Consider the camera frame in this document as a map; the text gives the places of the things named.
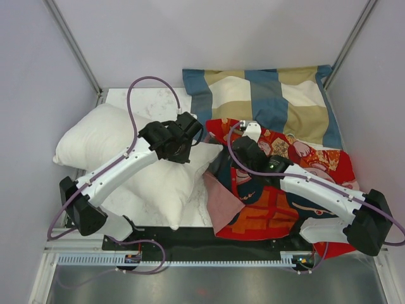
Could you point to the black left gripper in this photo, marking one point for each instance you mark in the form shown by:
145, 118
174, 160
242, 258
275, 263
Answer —
185, 158

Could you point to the white pillow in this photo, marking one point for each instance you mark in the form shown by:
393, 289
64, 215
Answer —
106, 131

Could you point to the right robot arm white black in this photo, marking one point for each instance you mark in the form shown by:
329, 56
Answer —
362, 220

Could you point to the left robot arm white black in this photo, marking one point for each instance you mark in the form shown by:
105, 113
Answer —
82, 198

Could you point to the blue beige checkered pillow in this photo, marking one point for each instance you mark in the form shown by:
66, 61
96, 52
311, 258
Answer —
291, 101

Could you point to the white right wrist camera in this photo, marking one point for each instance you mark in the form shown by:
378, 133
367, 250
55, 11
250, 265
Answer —
251, 129

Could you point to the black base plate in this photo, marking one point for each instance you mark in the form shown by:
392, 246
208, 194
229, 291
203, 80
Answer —
202, 244

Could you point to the white slotted cable duct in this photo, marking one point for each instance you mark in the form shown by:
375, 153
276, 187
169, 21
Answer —
285, 259

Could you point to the left aluminium frame post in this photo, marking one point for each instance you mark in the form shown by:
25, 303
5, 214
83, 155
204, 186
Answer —
72, 43

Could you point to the aluminium frame post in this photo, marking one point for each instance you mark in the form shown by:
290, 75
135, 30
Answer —
72, 43
354, 34

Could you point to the aluminium front rail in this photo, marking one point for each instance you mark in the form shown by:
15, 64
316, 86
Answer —
74, 242

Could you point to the right aluminium frame post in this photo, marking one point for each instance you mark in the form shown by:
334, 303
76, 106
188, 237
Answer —
354, 34

